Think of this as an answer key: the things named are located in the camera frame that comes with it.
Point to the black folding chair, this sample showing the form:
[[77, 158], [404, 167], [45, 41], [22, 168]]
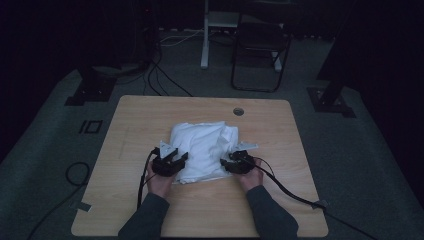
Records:
[[261, 36]]

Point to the black stand with square base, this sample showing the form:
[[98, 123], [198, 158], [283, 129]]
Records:
[[91, 90], [330, 100]]

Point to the grey tape piece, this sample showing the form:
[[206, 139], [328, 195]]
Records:
[[320, 203], [83, 206]]

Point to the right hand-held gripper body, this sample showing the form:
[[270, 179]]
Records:
[[241, 163]]

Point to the white pleated skirt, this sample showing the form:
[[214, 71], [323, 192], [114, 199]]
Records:
[[200, 146]]

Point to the person's right hand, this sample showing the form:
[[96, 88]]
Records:
[[251, 180]]

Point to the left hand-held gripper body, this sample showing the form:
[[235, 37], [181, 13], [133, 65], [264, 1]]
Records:
[[165, 165]]

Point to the white desk frame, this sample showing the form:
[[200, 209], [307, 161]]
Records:
[[204, 50]]

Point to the grey round stand base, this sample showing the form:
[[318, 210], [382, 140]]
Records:
[[116, 69]]

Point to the person's left hand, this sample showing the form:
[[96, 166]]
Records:
[[160, 186]]

